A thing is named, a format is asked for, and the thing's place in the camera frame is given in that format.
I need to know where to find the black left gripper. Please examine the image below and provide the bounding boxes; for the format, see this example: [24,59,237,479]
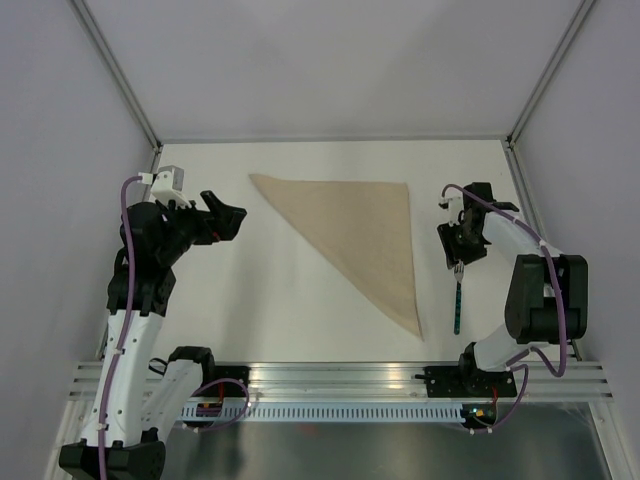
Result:
[156,190,245,266]

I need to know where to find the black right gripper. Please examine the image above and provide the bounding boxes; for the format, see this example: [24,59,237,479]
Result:
[437,218,488,269]

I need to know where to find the fork with green patterned handle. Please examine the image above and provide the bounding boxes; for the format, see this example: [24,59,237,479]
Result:
[453,261,464,335]

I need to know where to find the beige cloth napkin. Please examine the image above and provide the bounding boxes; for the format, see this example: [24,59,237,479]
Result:
[249,173,423,339]

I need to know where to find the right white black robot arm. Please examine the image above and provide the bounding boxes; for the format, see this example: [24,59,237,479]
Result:
[424,182,588,398]

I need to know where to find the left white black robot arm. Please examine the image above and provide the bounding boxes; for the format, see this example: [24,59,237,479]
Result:
[58,191,247,479]

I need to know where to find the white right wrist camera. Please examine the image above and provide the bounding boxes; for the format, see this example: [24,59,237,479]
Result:
[438,196,464,226]

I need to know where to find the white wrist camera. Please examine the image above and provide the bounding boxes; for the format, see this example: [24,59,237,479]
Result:
[438,196,464,226]
[139,165,194,209]

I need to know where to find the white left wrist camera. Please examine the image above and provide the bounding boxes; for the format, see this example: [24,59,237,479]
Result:
[139,165,194,209]

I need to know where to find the right aluminium side rail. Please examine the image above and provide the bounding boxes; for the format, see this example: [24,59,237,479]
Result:
[504,142,581,362]

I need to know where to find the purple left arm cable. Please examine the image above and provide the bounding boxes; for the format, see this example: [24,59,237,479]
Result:
[97,176,151,480]

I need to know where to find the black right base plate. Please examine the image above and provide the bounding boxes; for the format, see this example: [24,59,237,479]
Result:
[413,366,518,399]

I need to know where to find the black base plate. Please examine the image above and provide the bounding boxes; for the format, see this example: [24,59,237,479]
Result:
[211,364,251,398]
[413,366,518,399]

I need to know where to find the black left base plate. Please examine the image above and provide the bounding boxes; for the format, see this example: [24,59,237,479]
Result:
[211,364,251,398]

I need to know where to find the aluminium front mounting rail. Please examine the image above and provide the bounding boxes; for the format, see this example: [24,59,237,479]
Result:
[68,360,615,401]

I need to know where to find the left aluminium frame post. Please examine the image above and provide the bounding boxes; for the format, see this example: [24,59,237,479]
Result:
[68,0,162,153]

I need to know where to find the aluminium frame post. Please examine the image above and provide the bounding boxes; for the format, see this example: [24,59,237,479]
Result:
[503,0,599,150]
[68,0,162,153]

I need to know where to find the white slotted cable duct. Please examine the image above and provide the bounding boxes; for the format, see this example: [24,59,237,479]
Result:
[179,402,466,424]

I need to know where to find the right aluminium frame post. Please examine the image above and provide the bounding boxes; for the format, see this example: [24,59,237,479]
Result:
[503,0,599,150]

